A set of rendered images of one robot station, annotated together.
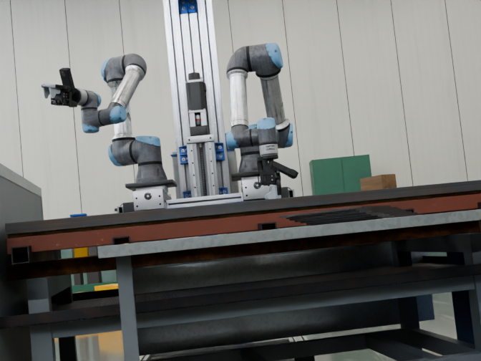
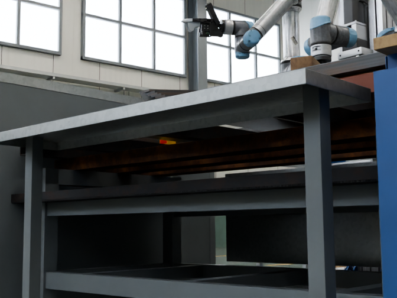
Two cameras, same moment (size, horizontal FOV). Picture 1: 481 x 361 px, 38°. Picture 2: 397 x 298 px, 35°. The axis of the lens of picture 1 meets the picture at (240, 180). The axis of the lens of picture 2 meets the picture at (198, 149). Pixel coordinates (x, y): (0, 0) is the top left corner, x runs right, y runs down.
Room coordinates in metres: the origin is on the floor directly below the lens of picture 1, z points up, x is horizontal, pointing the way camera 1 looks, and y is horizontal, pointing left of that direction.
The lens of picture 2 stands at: (1.08, -1.60, 0.45)
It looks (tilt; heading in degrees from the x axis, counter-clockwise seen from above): 7 degrees up; 52
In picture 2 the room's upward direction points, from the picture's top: 1 degrees counter-clockwise
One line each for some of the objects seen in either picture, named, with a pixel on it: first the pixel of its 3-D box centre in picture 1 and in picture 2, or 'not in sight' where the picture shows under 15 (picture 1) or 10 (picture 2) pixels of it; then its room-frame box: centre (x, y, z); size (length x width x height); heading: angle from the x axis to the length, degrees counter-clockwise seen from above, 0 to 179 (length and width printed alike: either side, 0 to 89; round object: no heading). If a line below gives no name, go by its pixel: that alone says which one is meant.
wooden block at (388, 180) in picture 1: (378, 183); (306, 70); (2.36, -0.46, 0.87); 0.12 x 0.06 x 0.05; 27
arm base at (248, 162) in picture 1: (253, 162); not in sight; (3.34, -0.07, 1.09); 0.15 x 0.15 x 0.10
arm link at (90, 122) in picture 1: (93, 119); (243, 47); (3.14, 0.64, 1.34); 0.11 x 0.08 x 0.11; 65
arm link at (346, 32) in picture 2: (265, 136); (338, 37); (2.92, -0.12, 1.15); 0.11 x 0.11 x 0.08; 81
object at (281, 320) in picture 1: (284, 295); (363, 218); (3.01, -0.14, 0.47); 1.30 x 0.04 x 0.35; 99
